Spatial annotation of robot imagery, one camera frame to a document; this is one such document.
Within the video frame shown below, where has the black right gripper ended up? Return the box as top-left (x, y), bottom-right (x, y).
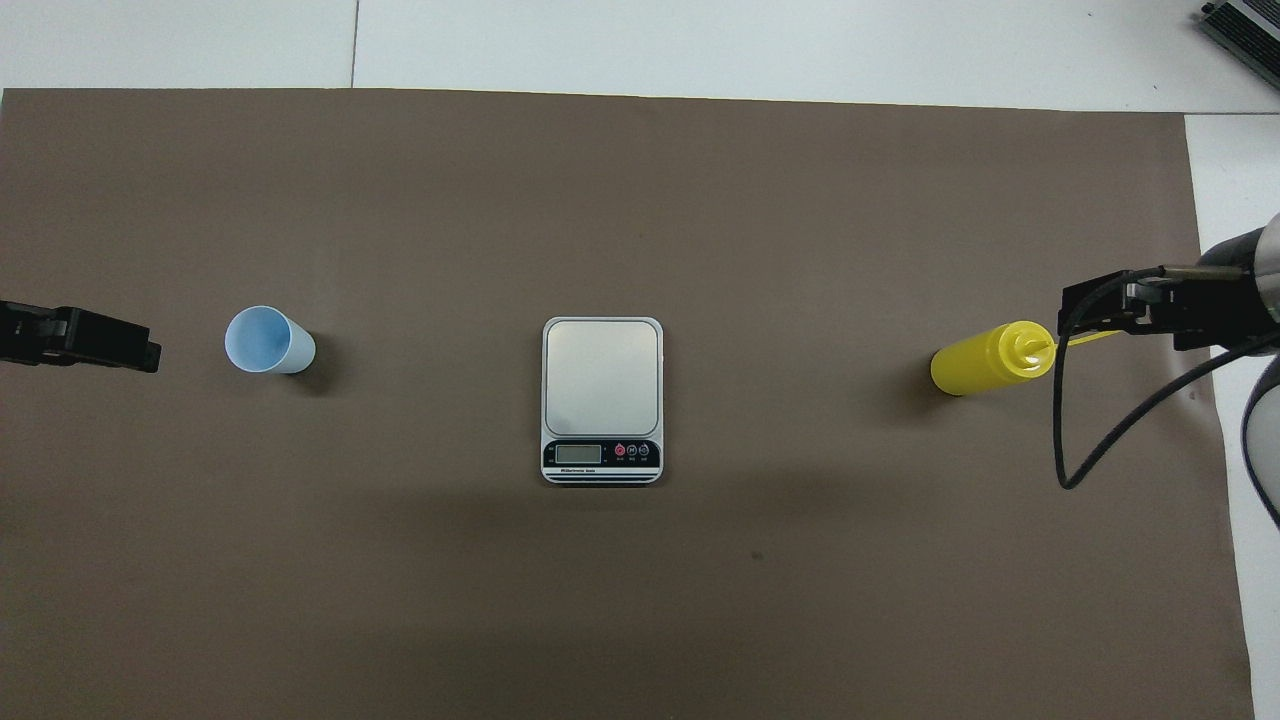
top-left (1060, 228), bottom-right (1264, 352)

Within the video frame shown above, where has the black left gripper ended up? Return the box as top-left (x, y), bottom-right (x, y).
top-left (0, 299), bottom-right (162, 374)

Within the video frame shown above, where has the light blue plastic cup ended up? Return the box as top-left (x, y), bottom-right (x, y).
top-left (224, 305), bottom-right (317, 375)

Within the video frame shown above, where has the yellow squeeze bottle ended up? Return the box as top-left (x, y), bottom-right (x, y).
top-left (930, 320), bottom-right (1122, 398)

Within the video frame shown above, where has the silver digital kitchen scale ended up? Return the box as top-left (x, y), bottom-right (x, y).
top-left (541, 316), bottom-right (665, 487)

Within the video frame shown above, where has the grey ribbed metal device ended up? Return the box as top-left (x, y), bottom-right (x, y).
top-left (1199, 0), bottom-right (1280, 97)

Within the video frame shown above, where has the brown table mat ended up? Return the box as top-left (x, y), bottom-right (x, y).
top-left (0, 88), bottom-right (1257, 720)

